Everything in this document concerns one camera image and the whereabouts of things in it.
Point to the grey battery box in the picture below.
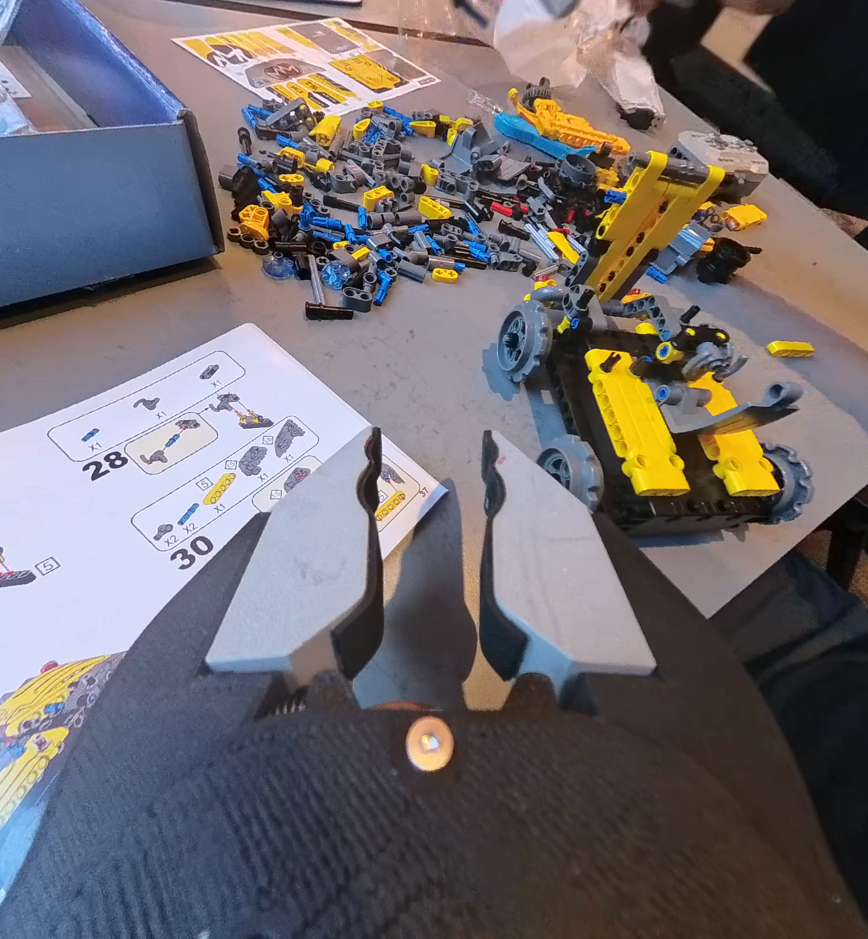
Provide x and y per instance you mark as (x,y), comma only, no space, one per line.
(720,158)

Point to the yellow grey sticker sheet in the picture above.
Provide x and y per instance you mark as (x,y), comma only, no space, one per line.
(360,73)

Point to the grey desk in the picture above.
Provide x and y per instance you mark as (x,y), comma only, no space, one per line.
(419,367)

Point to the person's body in dark clothes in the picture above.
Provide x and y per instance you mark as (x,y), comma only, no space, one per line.
(830,733)

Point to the white instruction booklet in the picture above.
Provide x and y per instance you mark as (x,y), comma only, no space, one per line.
(111,550)

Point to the dark blue cardboard kit box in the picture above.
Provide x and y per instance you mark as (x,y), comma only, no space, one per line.
(74,205)

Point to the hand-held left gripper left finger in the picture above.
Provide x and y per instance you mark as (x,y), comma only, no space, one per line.
(294,579)

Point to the yellow black toy vehicle model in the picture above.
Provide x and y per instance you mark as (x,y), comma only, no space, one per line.
(624,418)

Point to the light blue brick separator tool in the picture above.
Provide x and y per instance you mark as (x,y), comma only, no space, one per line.
(529,136)

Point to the pile of small building pieces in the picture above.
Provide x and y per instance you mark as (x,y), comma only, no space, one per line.
(375,198)

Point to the crumpled clear plastic bag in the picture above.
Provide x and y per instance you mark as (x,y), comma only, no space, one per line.
(544,44)

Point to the dark grey toothed wheel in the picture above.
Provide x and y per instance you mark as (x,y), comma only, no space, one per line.
(573,172)

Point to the black toy wheel rim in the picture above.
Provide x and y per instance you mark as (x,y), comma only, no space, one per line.
(723,260)

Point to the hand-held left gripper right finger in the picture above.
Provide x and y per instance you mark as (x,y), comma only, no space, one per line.
(558,579)

